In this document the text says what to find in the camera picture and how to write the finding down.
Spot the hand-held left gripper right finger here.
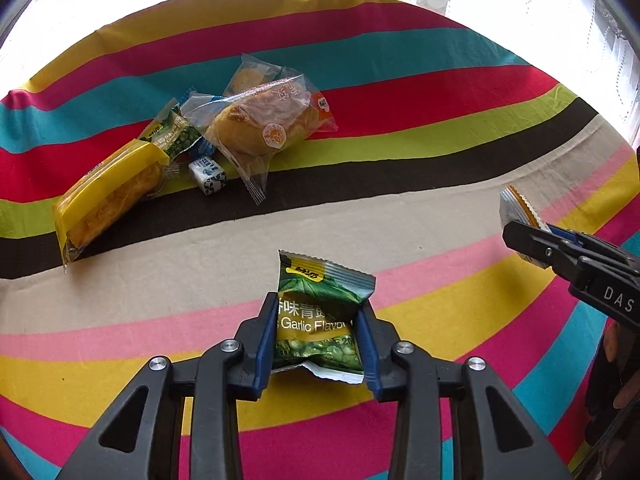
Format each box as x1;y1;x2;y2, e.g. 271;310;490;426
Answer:
354;305;576;480

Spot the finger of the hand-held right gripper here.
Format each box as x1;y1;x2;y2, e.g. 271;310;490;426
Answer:
502;220;581;276
547;225;640;266

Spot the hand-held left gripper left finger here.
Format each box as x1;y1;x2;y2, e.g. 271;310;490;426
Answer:
57;292;280;480

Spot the small white orange packet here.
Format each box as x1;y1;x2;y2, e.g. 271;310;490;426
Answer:
499;185;551;266

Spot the green pea snack packet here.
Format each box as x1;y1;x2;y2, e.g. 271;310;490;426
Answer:
271;249;377;386
137;101;206;163

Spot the person's right forearm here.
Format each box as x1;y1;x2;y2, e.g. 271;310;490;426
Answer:
585;320;640;446

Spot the striped colourful blanket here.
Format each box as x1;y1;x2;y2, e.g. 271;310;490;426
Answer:
0;0;640;480

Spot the white blue milk candy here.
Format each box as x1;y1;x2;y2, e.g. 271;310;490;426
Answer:
188;156;229;195

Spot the clear bread packet orange label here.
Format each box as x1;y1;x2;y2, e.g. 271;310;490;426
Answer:
202;74;337;206

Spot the large yellow cake packet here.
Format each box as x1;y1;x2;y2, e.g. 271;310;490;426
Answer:
54;139;171;275

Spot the small blue clear packet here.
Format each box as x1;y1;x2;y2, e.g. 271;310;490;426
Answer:
179;87;228;133

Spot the clear cookie packet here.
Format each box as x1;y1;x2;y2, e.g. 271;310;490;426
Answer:
222;53;286;98

